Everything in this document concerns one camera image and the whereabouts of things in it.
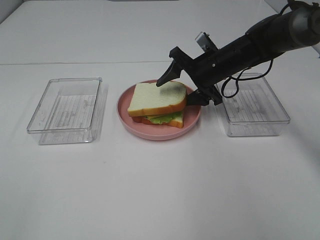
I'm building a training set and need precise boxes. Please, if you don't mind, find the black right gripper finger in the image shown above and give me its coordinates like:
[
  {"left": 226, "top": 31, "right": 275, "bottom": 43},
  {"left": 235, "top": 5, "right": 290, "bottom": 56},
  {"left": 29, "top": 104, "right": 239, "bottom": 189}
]
[
  {"left": 156, "top": 60, "right": 182, "bottom": 87},
  {"left": 186, "top": 90, "right": 210, "bottom": 106}
]

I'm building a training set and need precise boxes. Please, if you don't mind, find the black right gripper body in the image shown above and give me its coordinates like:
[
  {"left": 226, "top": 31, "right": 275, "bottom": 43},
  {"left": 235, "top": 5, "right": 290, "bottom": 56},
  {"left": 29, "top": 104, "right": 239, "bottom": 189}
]
[{"left": 169, "top": 37, "right": 250, "bottom": 105}]

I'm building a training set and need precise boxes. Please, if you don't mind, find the bread slice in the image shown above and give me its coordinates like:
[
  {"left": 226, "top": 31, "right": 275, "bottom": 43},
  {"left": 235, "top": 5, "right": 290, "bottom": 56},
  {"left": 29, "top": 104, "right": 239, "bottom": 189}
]
[
  {"left": 127, "top": 81, "right": 187, "bottom": 117},
  {"left": 132, "top": 113, "right": 184, "bottom": 129}
]

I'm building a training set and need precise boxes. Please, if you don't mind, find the green lettuce leaf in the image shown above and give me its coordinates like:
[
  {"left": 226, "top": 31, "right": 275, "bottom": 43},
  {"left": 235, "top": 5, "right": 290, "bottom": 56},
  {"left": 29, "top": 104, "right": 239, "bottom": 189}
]
[{"left": 147, "top": 111, "right": 184, "bottom": 124}]

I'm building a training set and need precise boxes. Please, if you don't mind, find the yellow cheese slice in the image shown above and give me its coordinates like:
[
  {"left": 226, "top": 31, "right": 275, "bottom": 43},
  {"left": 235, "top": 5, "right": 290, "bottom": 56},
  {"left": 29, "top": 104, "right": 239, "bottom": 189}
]
[{"left": 144, "top": 114, "right": 165, "bottom": 119}]

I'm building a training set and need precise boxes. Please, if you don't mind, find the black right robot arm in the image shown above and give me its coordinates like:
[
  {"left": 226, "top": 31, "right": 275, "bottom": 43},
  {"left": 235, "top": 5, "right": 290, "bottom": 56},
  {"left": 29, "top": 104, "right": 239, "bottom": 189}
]
[{"left": 156, "top": 0, "right": 320, "bottom": 106}]

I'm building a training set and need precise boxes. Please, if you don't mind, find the pink round plate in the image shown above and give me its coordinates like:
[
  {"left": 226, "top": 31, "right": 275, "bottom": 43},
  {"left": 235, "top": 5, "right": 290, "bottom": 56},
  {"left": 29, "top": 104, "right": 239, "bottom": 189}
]
[{"left": 117, "top": 80, "right": 201, "bottom": 141}]

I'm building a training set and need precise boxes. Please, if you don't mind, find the right clear plastic tray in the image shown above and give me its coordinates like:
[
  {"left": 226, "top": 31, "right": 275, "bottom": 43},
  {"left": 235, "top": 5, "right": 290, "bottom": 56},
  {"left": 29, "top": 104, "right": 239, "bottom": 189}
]
[{"left": 215, "top": 77, "right": 291, "bottom": 137}]

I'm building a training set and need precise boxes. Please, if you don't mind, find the clear plastic tray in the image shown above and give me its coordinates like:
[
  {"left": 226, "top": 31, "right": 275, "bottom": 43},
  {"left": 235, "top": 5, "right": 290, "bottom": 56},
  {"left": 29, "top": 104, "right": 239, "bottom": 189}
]
[
  {"left": 215, "top": 77, "right": 291, "bottom": 137},
  {"left": 26, "top": 77, "right": 108, "bottom": 145}
]

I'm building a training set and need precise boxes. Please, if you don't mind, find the left clear plastic tray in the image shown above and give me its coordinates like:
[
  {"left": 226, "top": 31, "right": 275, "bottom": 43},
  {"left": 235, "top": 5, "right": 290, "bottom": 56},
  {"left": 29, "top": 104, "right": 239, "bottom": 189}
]
[{"left": 26, "top": 77, "right": 108, "bottom": 145}]

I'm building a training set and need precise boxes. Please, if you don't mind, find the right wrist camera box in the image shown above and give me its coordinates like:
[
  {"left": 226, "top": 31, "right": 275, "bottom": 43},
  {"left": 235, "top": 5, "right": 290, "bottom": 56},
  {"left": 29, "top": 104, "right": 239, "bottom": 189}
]
[{"left": 195, "top": 31, "right": 219, "bottom": 53}]

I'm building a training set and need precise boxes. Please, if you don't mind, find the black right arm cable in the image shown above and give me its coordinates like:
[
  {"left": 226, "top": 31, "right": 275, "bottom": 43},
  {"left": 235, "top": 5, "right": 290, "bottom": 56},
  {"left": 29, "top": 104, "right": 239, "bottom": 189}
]
[{"left": 220, "top": 0, "right": 316, "bottom": 99}]

